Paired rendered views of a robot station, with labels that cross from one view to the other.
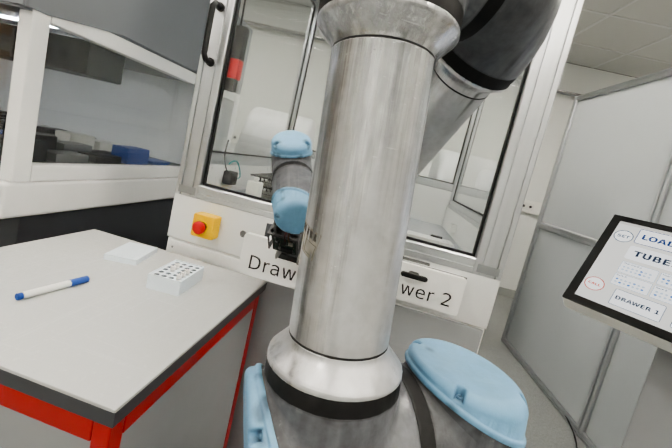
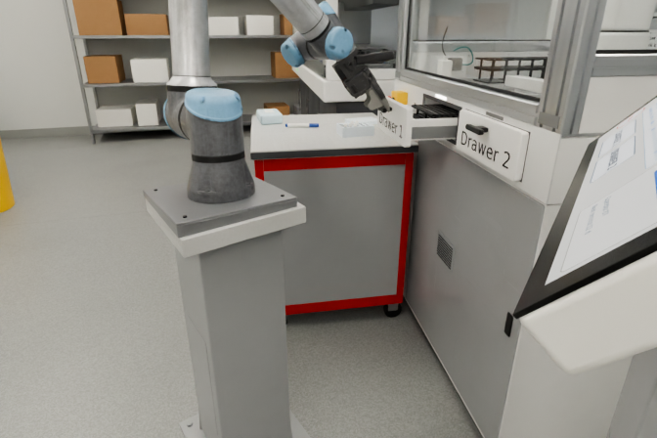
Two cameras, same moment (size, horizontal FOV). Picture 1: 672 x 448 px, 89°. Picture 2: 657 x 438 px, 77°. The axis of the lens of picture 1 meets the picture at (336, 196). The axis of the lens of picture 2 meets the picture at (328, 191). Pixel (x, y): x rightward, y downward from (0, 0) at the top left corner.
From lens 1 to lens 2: 1.14 m
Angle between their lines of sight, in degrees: 71
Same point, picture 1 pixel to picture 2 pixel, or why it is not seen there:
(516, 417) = (189, 98)
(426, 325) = (500, 194)
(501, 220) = (562, 42)
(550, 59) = not seen: outside the picture
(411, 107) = not seen: outside the picture
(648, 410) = not seen: hidden behind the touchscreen
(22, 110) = not seen: hidden behind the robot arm
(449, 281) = (508, 136)
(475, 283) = (537, 139)
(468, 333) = (531, 208)
